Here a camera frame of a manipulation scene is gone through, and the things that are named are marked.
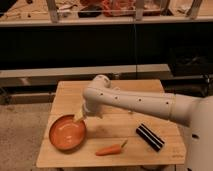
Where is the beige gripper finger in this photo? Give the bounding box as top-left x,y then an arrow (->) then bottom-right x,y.
74,108 -> 85,122

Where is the orange ceramic bowl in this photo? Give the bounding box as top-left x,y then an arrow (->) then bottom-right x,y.
49,115 -> 86,150

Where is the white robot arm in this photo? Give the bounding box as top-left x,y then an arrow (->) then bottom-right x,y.
74,75 -> 213,171

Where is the orange carrot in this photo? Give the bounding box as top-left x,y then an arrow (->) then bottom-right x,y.
95,140 -> 127,156

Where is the wooden table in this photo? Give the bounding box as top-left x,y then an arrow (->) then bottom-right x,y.
35,79 -> 188,169

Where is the black striped box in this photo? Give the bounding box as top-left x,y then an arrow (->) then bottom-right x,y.
136,124 -> 165,152

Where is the grey metal bench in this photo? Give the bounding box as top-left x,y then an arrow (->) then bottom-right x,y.
0,64 -> 171,87

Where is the black object on shelf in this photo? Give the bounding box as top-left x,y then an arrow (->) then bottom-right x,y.
78,5 -> 102,18

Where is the red cloth on shelf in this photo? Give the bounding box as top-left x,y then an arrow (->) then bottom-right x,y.
101,0 -> 135,17

